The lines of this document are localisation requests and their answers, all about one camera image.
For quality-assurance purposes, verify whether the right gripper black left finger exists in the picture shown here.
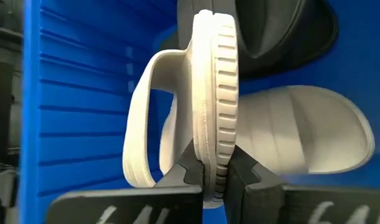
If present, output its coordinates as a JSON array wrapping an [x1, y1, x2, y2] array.
[[45, 139, 205, 224]]

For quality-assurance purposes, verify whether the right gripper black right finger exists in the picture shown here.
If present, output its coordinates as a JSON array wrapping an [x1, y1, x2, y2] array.
[[223, 145, 380, 224]]

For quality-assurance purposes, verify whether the grey slide sandal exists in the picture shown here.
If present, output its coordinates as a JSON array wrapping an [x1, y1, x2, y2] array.
[[235, 84, 376, 175], [121, 9, 240, 209]]

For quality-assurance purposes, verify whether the black slide sandal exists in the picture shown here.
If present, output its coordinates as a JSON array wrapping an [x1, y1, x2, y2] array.
[[176, 0, 339, 79]]

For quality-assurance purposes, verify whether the blue plastic bin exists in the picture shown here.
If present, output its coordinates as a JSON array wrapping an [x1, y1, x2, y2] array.
[[18, 0, 380, 224]]

